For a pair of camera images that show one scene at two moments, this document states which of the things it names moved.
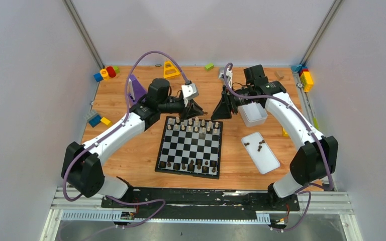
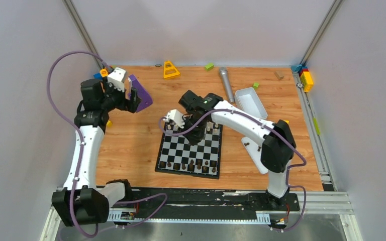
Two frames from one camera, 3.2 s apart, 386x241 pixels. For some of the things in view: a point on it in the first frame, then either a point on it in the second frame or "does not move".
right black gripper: x=222 y=110 → x=195 y=138
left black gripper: x=186 y=106 → x=132 y=101
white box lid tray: x=263 y=157 does not move
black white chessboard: x=191 y=147 does not move
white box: x=253 y=114 does not move
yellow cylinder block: x=104 y=73 does not move
